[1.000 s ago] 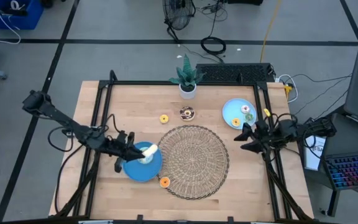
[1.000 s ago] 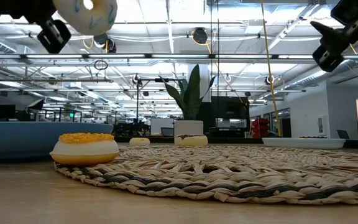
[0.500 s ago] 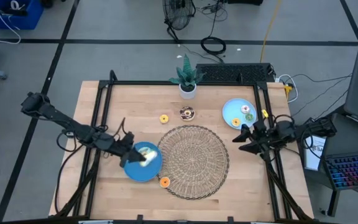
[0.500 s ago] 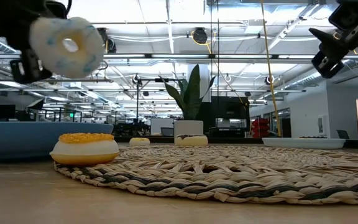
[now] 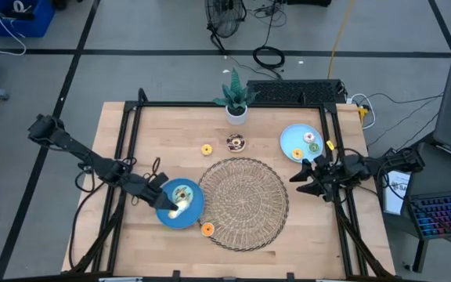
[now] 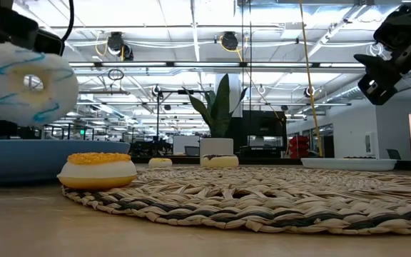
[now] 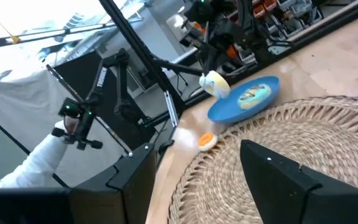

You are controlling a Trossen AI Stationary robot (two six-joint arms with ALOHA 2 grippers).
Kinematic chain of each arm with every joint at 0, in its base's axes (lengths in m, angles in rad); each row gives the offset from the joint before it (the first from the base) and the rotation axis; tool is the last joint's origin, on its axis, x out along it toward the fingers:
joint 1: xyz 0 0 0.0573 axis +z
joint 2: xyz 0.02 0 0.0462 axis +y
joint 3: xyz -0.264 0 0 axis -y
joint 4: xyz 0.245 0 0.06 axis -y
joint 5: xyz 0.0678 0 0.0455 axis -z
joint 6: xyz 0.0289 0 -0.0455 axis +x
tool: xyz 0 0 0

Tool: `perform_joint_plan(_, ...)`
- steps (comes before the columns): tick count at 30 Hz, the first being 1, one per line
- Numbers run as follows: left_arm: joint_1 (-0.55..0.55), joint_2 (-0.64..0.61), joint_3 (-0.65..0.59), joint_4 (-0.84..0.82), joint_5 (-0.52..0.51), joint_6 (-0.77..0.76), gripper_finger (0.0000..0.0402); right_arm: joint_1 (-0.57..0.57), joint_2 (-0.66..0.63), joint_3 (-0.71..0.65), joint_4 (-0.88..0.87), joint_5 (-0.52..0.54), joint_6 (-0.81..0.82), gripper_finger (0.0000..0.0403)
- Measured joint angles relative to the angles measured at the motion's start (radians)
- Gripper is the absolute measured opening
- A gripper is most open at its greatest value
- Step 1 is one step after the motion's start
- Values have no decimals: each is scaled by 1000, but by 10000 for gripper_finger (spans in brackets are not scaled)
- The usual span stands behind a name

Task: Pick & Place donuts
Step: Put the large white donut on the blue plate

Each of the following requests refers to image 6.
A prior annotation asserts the yellow sprinkled white donut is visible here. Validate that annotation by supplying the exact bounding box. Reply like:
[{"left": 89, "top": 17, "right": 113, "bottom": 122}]
[{"left": 56, "top": 152, "right": 138, "bottom": 191}]

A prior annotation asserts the small yellow sprinkled donut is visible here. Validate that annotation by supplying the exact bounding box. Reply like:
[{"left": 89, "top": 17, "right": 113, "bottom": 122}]
[{"left": 148, "top": 157, "right": 173, "bottom": 169}]

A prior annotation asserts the chocolate donut with pink drizzle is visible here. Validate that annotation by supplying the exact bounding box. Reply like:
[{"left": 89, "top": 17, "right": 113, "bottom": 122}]
[{"left": 201, "top": 153, "right": 240, "bottom": 169}]

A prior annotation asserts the black monitor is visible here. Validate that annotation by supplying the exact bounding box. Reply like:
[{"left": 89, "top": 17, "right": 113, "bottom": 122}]
[{"left": 0, "top": 123, "right": 19, "bottom": 138}]

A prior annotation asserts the dark office chair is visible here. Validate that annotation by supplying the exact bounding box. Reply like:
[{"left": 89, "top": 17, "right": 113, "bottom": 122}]
[{"left": 386, "top": 148, "right": 403, "bottom": 161}]

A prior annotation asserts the light blue plate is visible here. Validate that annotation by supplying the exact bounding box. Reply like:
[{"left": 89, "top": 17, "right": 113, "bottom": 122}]
[{"left": 300, "top": 157, "right": 398, "bottom": 172}]

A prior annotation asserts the blue bowl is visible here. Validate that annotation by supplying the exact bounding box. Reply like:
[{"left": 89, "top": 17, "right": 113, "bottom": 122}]
[{"left": 0, "top": 139, "right": 131, "bottom": 186}]

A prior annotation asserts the red object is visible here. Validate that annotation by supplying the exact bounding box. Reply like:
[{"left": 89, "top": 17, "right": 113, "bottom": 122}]
[{"left": 288, "top": 134, "right": 310, "bottom": 159}]

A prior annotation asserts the black tripod stand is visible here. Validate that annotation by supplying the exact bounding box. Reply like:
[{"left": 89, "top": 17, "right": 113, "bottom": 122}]
[{"left": 151, "top": 84, "right": 201, "bottom": 143}]

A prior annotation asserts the round woven straw placemat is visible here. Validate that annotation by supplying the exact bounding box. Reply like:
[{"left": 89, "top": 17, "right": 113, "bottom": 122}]
[{"left": 61, "top": 166, "right": 411, "bottom": 236}]

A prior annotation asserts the snake plant in white pot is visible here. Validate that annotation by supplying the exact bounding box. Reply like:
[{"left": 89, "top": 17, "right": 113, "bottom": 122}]
[{"left": 182, "top": 73, "right": 248, "bottom": 167}]

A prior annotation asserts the white panel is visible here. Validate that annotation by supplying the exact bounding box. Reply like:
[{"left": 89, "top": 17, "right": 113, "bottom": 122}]
[{"left": 172, "top": 135, "right": 201, "bottom": 157}]

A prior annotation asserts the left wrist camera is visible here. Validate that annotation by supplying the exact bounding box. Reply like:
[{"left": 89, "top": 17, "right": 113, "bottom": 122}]
[{"left": 34, "top": 28, "right": 66, "bottom": 56}]

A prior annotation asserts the black ceiling cord reel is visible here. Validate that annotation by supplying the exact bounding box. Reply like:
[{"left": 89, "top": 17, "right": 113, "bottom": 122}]
[
  {"left": 220, "top": 31, "right": 240, "bottom": 51},
  {"left": 106, "top": 31, "right": 135, "bottom": 61}
]

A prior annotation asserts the black aluminium table frame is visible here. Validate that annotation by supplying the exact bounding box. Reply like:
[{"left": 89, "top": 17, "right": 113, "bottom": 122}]
[{"left": 130, "top": 156, "right": 411, "bottom": 171}]

